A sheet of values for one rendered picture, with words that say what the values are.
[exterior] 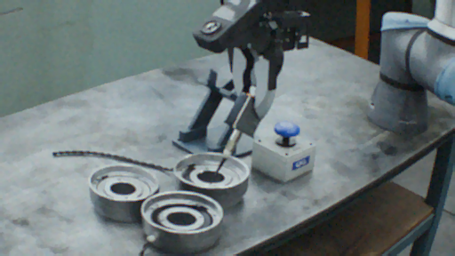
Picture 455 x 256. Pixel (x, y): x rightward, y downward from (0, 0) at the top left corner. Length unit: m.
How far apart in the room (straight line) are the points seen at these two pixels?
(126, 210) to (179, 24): 2.17
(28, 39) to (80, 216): 1.69
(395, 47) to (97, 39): 1.74
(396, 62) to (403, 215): 0.41
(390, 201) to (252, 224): 0.66
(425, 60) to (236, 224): 0.47
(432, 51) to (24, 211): 0.75
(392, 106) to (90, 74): 1.75
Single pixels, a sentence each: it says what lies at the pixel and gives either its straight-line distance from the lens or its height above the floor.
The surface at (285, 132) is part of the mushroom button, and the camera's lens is 1.03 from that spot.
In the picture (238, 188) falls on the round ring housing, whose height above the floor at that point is 0.83.
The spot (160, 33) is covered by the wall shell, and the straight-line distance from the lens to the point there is 2.96.
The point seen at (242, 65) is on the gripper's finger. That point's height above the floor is 0.99.
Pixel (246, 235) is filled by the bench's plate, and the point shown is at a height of 0.80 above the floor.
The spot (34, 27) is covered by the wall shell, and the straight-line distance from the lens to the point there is 2.55.
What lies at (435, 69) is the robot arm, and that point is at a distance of 1.14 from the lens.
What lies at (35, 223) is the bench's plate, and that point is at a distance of 0.92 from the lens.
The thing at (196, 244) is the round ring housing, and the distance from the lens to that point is 0.85.
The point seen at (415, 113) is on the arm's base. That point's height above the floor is 0.84.
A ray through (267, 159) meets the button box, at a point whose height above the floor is 0.83.
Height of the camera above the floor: 1.30
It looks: 24 degrees down
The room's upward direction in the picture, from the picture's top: 4 degrees clockwise
